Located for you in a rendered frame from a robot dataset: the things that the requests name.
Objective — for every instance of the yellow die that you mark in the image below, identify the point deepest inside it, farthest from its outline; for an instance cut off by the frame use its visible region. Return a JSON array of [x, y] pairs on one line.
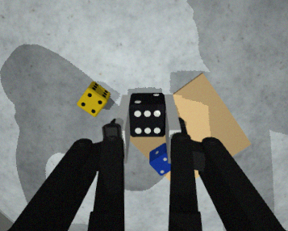
[[94, 99]]

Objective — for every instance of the tan mat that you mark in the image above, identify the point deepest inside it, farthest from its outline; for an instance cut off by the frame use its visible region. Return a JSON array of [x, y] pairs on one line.
[[205, 115]]

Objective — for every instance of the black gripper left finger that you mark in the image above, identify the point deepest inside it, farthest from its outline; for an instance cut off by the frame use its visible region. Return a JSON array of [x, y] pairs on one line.
[[55, 204]]

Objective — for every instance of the black die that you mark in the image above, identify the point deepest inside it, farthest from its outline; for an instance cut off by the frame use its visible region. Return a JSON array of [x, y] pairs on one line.
[[147, 114]]

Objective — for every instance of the blue die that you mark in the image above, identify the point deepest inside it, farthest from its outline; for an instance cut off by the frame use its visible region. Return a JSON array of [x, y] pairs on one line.
[[159, 161]]

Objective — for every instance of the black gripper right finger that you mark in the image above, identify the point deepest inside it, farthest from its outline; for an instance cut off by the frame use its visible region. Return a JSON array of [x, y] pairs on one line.
[[236, 200]]

